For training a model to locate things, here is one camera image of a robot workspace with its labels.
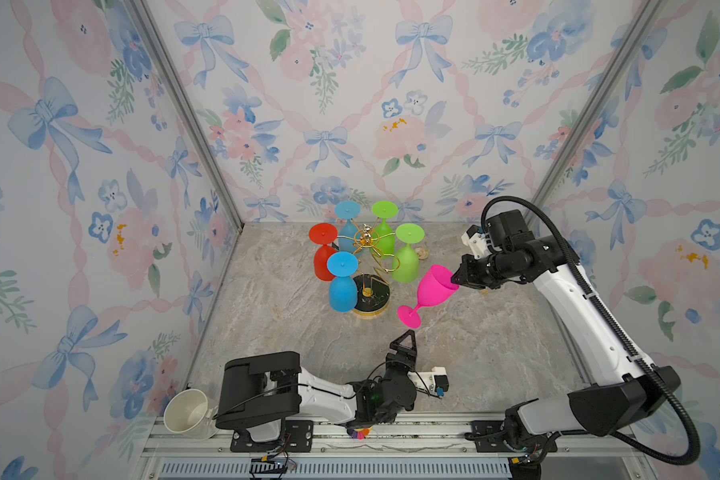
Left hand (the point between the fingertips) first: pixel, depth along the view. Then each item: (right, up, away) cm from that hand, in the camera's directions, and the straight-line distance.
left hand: (407, 337), depth 76 cm
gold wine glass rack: (-8, +10, +25) cm, 28 cm away
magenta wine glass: (+5, +13, -7) cm, 16 cm away
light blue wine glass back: (-16, +27, +13) cm, 34 cm away
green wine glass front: (+1, +17, +7) cm, 19 cm away
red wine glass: (-21, +26, +2) cm, 34 cm away
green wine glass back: (-5, +25, +12) cm, 29 cm away
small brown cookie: (+11, +22, +37) cm, 44 cm away
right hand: (+11, +15, -2) cm, 19 cm away
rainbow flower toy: (-12, -24, -1) cm, 27 cm away
